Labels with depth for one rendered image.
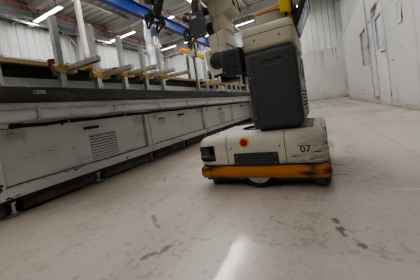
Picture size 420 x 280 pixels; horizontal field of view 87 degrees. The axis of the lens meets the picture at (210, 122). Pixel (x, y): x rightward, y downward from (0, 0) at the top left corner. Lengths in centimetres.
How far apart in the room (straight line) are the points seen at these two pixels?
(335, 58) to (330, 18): 183
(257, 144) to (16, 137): 141
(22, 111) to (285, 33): 140
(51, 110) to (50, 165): 42
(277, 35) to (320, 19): 1130
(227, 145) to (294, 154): 33
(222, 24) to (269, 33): 41
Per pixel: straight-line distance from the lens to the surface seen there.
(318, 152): 111
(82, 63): 155
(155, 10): 157
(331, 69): 1203
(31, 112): 156
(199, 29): 149
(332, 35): 1230
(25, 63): 178
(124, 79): 195
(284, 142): 111
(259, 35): 119
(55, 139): 185
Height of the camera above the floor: 43
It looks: 3 degrees down
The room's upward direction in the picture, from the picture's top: 9 degrees counter-clockwise
